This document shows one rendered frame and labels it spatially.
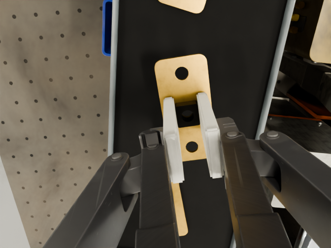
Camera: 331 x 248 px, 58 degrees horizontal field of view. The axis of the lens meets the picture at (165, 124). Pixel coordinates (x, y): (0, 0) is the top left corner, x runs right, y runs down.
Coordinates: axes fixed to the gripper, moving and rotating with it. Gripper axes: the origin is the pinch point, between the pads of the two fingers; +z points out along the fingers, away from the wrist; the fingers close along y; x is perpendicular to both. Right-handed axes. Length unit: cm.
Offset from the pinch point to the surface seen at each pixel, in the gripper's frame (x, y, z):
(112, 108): 0.2, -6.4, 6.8
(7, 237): -107, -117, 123
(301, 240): -33.7, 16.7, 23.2
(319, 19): 3.8, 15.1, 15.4
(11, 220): -95, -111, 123
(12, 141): -19, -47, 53
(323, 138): -10.8, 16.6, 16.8
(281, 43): 3.6, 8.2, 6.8
